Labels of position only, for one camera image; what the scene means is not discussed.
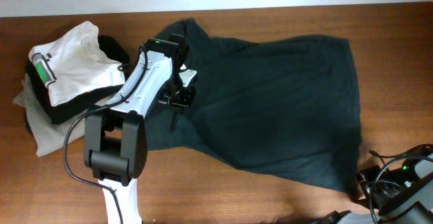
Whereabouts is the dark green t-shirt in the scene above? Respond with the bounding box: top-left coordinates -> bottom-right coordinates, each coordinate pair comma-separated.
145,18 -> 361,194

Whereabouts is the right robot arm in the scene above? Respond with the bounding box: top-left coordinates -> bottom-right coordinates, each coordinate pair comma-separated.
317,155 -> 432,224

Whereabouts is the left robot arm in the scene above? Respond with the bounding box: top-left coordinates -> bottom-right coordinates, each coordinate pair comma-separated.
84,34 -> 196,223

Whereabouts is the black folded garment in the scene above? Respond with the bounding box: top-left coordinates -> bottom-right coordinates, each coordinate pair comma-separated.
26,35 -> 130,125

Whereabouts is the white folded t-shirt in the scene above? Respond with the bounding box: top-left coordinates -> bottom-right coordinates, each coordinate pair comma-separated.
28,21 -> 125,107

